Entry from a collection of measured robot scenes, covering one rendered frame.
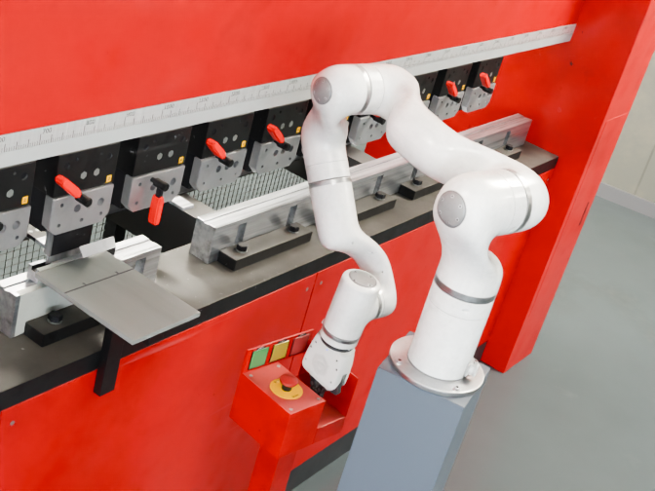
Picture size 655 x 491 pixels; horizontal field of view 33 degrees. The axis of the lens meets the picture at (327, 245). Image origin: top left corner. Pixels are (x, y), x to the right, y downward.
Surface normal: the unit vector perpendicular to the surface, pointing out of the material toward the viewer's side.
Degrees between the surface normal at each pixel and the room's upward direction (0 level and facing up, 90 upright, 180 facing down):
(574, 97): 90
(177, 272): 0
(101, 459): 90
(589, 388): 0
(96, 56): 90
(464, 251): 129
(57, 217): 90
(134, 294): 0
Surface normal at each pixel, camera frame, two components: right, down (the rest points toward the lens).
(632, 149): -0.40, 0.32
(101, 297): 0.25, -0.86
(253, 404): -0.69, 0.17
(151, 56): 0.78, 0.45
